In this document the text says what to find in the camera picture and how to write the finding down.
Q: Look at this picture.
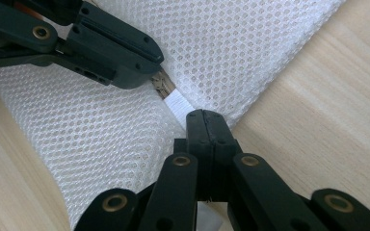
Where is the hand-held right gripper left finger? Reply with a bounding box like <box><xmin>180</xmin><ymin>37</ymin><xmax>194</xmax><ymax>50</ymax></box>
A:
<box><xmin>137</xmin><ymin>109</ymin><xmax>214</xmax><ymax>231</ymax></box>

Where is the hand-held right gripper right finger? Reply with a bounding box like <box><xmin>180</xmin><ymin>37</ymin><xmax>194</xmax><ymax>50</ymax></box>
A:
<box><xmin>201</xmin><ymin>109</ymin><xmax>330</xmax><ymax>231</ymax></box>

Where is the white mesh laundry bag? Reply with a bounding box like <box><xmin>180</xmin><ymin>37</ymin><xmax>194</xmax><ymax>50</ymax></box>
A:
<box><xmin>0</xmin><ymin>0</ymin><xmax>349</xmax><ymax>231</ymax></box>

